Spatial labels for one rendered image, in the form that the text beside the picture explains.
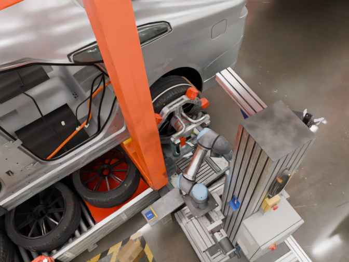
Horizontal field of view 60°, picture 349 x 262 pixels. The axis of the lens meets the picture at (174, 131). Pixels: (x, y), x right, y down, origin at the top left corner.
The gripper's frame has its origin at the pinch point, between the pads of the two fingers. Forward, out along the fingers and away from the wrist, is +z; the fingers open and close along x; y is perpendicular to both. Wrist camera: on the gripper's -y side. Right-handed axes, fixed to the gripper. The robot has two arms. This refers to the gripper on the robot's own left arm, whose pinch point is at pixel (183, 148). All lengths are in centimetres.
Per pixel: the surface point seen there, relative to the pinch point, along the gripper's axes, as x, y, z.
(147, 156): -31, -39, 22
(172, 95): 33.1, -34.1, 13.1
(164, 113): 17.9, -27.2, 17.6
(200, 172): 14, 77, -15
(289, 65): 197, 83, -122
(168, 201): -38, 38, 11
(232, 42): 99, -39, -36
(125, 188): -32, 33, 53
